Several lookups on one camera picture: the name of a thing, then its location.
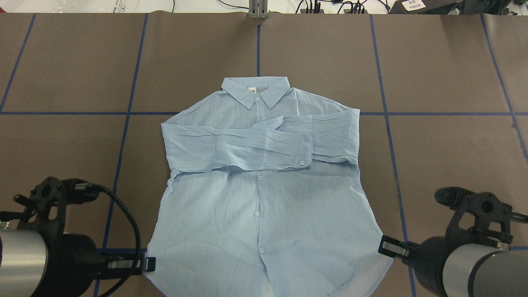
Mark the grey aluminium frame post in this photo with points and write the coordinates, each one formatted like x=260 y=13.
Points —
x=258 y=9

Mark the light blue button-up shirt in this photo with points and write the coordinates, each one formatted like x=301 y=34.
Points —
x=265 y=186

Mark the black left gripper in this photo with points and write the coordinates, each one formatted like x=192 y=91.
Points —
x=74 y=256

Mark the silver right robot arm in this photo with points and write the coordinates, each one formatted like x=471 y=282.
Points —
x=483 y=271

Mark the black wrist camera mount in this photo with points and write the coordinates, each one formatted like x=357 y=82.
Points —
x=479 y=218
x=45 y=208

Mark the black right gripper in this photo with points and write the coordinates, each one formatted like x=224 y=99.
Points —
x=429 y=259

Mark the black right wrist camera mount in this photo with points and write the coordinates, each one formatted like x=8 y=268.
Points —
x=479 y=218

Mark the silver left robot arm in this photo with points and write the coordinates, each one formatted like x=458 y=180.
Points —
x=29 y=270

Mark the clear plastic bag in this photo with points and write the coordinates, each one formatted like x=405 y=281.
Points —
x=112 y=6

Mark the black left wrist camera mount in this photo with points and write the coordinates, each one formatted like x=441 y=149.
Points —
x=45 y=208

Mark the black device with label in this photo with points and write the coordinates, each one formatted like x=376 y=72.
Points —
x=424 y=7

